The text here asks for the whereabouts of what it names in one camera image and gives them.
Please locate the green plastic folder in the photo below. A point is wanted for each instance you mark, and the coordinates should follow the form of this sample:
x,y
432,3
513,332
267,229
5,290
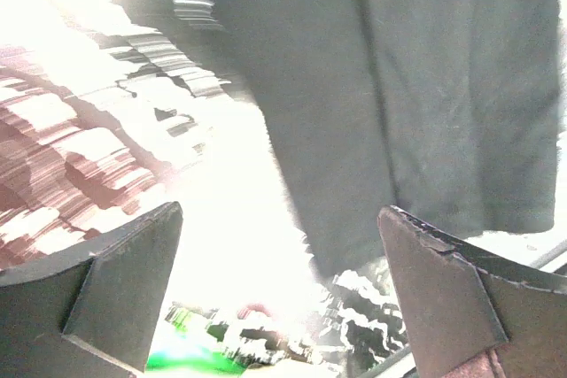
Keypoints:
x,y
182,341

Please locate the black t shirt flower print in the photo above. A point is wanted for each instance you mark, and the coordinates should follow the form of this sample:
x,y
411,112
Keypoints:
x,y
448,109

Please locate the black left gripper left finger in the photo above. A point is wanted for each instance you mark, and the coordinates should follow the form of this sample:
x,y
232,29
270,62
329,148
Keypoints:
x,y
90,310

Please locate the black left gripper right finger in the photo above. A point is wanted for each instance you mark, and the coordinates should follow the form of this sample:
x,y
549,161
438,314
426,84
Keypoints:
x,y
469,312

